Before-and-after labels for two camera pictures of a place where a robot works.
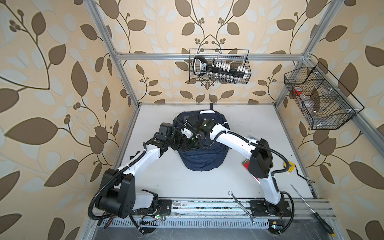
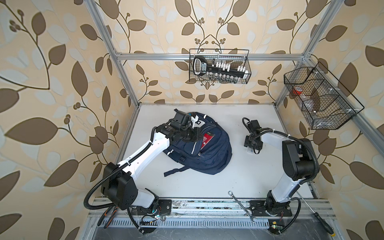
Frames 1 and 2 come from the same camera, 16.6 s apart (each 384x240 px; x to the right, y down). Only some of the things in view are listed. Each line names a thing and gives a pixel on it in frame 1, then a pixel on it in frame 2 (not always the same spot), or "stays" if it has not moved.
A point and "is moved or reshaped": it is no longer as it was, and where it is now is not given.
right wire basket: (325, 103) stays
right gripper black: (186, 141) -> (258, 147)
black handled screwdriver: (328, 228) stays
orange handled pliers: (107, 224) stays
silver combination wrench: (251, 217) stays
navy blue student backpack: (195, 158) is moved or reshaped
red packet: (246, 163) is moved or reshaped
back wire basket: (221, 66) stays
